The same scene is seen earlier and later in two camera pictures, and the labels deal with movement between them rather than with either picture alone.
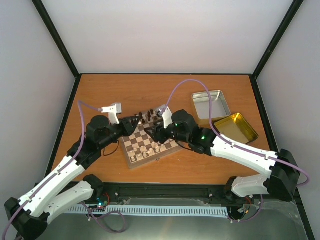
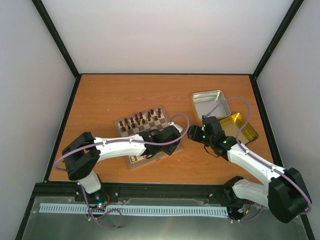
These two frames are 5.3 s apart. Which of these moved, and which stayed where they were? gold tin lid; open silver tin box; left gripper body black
Moved: left gripper body black
Stayed: gold tin lid; open silver tin box
